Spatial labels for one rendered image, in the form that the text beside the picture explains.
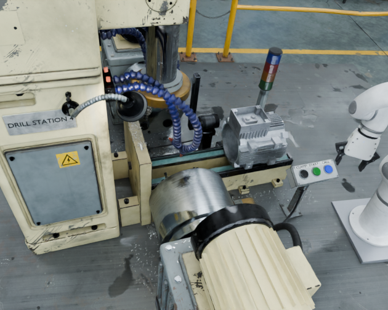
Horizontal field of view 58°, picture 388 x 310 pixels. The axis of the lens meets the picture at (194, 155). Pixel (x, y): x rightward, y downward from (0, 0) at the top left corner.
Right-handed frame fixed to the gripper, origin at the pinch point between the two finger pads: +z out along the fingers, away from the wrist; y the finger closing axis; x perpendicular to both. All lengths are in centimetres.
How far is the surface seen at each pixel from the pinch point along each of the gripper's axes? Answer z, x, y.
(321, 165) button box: -4.7, -13.4, -14.2
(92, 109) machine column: -27, -53, -82
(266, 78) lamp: -13, 30, -39
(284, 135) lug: -6.7, -3.3, -28.2
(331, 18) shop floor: 27, 402, 48
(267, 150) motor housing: -0.5, -7.4, -32.7
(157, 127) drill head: 9, 1, -78
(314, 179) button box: -1.6, -18.6, -15.8
